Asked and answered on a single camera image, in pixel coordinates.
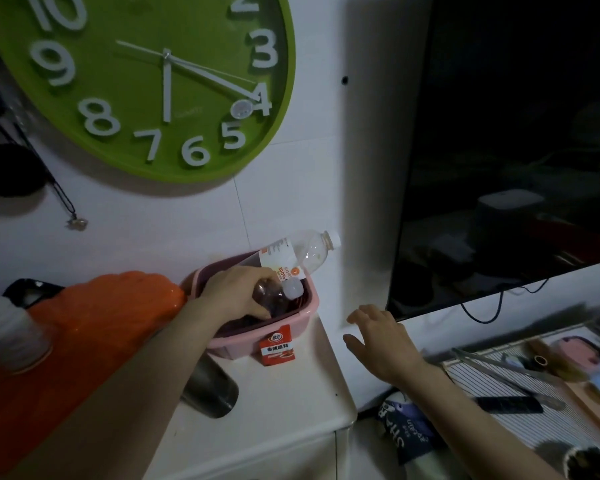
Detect person's left hand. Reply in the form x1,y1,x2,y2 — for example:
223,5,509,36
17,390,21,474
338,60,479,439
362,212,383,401
189,265,281,328

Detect person's right hand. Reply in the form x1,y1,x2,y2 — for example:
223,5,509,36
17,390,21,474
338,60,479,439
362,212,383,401
342,304,431,388

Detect person's left forearm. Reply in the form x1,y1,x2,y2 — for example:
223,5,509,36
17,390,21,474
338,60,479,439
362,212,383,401
9,299,226,480

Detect person's right forearm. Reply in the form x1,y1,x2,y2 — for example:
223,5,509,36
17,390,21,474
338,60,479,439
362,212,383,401
395,362,566,480

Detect clear bottle orange label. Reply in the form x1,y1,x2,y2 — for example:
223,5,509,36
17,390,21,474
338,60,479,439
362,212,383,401
239,229,342,283

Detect pink plastic basket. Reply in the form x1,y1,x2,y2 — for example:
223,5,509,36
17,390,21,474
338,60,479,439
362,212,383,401
179,252,321,361

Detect small red carton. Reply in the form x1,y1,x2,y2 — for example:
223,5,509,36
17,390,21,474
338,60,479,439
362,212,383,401
258,324,297,367

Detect blue printed bag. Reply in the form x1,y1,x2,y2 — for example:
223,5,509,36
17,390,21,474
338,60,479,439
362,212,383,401
377,392,449,465

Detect metal cup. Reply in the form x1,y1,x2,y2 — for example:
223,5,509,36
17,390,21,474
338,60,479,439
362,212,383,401
179,352,240,419

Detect white cabinet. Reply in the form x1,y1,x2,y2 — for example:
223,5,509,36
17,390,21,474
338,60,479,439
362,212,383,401
142,314,359,480

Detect metal tongs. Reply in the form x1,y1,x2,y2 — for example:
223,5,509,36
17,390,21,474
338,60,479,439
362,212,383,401
451,347,567,411

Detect short black remote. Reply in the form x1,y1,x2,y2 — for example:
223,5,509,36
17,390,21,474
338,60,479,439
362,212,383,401
475,395,545,415

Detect orange plastic container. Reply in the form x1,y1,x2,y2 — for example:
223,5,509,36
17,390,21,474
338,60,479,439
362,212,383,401
0,271,187,475

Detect striped placemat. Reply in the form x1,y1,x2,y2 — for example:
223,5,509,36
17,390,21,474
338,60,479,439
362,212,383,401
442,324,600,453

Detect pink lidded cup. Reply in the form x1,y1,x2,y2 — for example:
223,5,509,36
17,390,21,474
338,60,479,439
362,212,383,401
549,335,600,375

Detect white cylindrical jar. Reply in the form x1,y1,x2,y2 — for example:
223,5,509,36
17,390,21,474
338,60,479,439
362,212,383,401
0,296,53,373

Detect bowl of dark snacks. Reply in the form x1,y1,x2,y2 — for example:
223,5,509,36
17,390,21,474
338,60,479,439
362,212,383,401
562,446,600,480

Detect black hanging utensil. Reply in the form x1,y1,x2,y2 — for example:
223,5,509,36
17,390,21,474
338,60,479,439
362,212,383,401
0,142,49,198

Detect black television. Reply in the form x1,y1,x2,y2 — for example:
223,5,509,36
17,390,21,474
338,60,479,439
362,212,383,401
385,0,600,323

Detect black cable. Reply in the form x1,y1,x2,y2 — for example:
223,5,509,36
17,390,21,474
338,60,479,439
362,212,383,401
459,277,551,325

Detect black cord with pendant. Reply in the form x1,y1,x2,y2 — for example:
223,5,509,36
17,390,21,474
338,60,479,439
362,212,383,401
12,122,89,232

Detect green wall clock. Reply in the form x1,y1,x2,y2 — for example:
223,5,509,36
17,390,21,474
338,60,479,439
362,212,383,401
0,0,297,185

